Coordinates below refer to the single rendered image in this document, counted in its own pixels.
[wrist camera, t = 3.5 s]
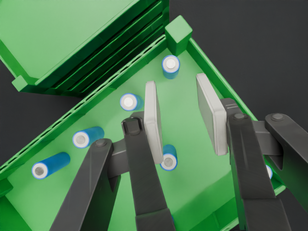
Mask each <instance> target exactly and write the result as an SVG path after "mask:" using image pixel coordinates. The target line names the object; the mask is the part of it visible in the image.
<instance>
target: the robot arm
mask: <svg viewBox="0 0 308 231"><path fill-rule="evenodd" d="M196 83H197V93H198V106H199V109H200V112H201V115H202V118H203V121H204V123H205V126H206V129H207V132H208V134H209V138H210V140H211V143H212V145H213V148H214V151H215V154H217V155H218V156H220V155H227V153H228V147H229V157H230V165H231V171H232V178H233V184H234V191H235V197H236V206H237V213H238V219H239V226H240V230H238V231H292V230H291V227H290V224H289V221H288V218H287V215H286V212H285V209H284V206H283V203H282V201H281V199H280V198H276V195H275V192H274V189H273V186H272V183H271V180H270V176H269V173H268V170H267V167H266V164H265V161H264V157H265V159H266V160H267V161H268V163H269V164H270V165H271V167H272V168H273V169H274V171H275V172H276V173H277V175H278V176H279V177H280V178H281V180H282V181H283V182H284V183H285V185H286V186H287V187H288V189H289V190H290V191H291V193H292V194H293V195H294V197H295V198H296V199H297V201H298V202H299V203H300V204H301V206H302V207H303V208H304V209H305V211H306V212H307V214H308V132H306V131H305V130H304V129H303V128H302V127H300V126H299V125H298V124H297V123H296V122H295V121H294V120H292V119H291V118H290V117H289V116H287V115H284V114H282V113H273V114H269V115H267V116H266V117H265V121H254V120H251V117H250V116H249V115H247V114H244V113H242V111H241V110H240V108H239V107H238V105H237V104H236V102H235V101H234V100H233V99H231V98H225V99H219V98H218V96H217V94H216V92H215V91H214V89H213V87H212V85H211V83H210V82H209V80H208V78H207V76H206V74H204V73H199V74H197V75H196ZM121 127H122V130H123V134H124V138H123V139H122V140H120V141H117V142H114V143H112V140H111V139H109V138H101V139H98V140H96V141H94V142H93V143H92V144H91V145H90V147H89V149H88V151H87V153H86V155H85V158H84V160H83V162H82V164H81V166H80V168H79V170H78V172H77V174H76V176H75V178H74V180H73V182H72V184H71V186H70V188H69V191H68V193H67V195H66V197H65V199H64V201H63V203H62V205H61V207H60V209H59V211H58V213H57V215H56V217H55V219H54V221H53V223H52V226H51V228H50V230H49V231H107V230H108V227H109V223H110V219H111V215H112V211H113V207H114V204H115V200H116V196H117V192H118V188H119V184H120V181H121V174H124V173H126V172H129V174H130V180H131V186H132V195H133V201H134V208H135V214H136V216H135V222H136V228H137V231H176V229H175V225H174V222H173V219H172V216H171V212H170V209H169V208H168V207H167V203H166V200H165V197H164V193H163V190H162V186H161V183H160V180H159V176H158V173H157V170H156V167H155V164H162V162H163V161H164V157H163V144H162V129H161V115H160V106H159V101H158V95H157V89H156V83H155V82H154V81H148V82H147V83H146V90H145V109H144V111H139V112H133V113H132V114H131V115H130V117H128V118H126V119H124V120H123V121H122V122H121ZM263 154H264V157H263Z"/></svg>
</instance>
